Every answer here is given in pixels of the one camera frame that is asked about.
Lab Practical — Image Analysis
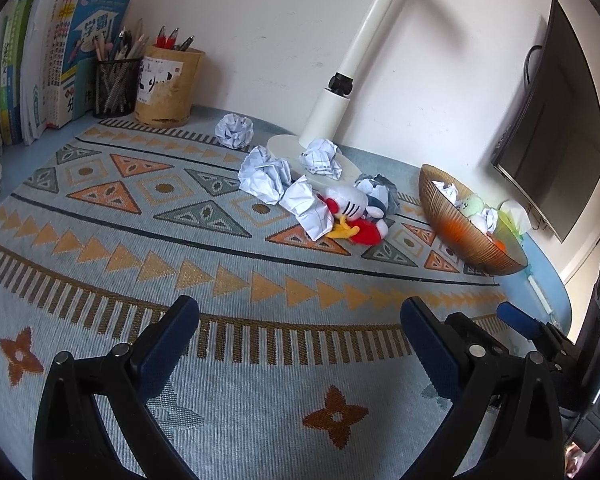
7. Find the pink green soft toy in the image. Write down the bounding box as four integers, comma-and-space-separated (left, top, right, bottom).
457, 194, 486, 218

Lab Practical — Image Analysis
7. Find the white blue duck plush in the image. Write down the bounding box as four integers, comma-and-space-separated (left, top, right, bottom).
318, 179, 398, 246

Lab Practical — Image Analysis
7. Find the white remote control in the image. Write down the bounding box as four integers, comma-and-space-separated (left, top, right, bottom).
527, 274, 555, 320

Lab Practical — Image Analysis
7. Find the woven brown basket bowl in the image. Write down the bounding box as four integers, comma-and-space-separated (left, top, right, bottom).
418, 165, 528, 275

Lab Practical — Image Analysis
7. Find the green tissue pack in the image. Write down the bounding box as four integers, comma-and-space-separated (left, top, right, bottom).
498, 200, 532, 237

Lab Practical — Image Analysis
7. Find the patterned blue woven mat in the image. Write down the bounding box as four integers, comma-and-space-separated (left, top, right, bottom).
0, 104, 574, 480

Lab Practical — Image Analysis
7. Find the crumpled white paper ball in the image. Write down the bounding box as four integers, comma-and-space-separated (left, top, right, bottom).
238, 145, 292, 205

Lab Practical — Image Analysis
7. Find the black mesh pen cup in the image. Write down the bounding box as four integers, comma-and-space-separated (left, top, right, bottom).
93, 58, 142, 118

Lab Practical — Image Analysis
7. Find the cardboard pen holder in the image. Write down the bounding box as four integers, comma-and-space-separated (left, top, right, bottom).
134, 46, 206, 128

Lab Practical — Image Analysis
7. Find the blue cover book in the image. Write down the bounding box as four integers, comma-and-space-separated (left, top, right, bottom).
46, 0, 130, 129

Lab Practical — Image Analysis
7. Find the white upright workbook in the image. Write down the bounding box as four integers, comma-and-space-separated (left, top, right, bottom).
16, 0, 80, 145

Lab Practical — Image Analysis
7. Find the black wall monitor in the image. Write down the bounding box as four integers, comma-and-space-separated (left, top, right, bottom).
491, 0, 600, 240

